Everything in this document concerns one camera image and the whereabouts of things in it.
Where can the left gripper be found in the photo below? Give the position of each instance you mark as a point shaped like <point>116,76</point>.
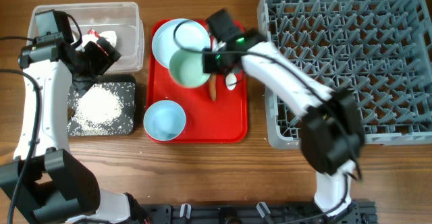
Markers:
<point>103,61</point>

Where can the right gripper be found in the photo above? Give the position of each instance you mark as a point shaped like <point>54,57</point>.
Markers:
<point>208,66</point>

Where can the white plastic spoon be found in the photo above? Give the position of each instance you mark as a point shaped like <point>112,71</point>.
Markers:
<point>230,77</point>

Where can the red white wrapper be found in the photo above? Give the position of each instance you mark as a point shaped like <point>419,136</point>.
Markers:
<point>92,36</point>

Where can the green bowl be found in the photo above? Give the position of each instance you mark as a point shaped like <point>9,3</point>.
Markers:
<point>186,69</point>

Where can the large light blue plate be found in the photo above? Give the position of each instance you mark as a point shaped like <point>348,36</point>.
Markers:
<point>191,34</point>

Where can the white rice pile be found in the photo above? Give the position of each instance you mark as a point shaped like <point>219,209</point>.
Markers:
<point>98,106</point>

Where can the small light blue bowl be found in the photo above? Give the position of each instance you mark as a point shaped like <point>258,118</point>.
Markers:
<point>164,120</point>

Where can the brown food scrap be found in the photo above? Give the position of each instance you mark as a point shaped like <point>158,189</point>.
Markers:
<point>70,113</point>

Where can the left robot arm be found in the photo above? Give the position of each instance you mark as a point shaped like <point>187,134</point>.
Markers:
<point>44,181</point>

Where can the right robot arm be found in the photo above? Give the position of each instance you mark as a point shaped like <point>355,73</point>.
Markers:
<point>331,130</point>

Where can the grey dishwasher rack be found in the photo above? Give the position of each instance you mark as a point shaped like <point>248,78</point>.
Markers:
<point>380,50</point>

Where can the clear plastic bin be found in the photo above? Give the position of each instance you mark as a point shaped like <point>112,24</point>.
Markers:
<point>121,17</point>

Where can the black tray bin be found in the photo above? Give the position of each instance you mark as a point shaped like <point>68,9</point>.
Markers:
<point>125,87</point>

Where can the red serving tray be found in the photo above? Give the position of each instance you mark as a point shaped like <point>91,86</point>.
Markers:
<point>222,121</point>

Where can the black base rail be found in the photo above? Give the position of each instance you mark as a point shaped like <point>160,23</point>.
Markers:
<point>358,212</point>

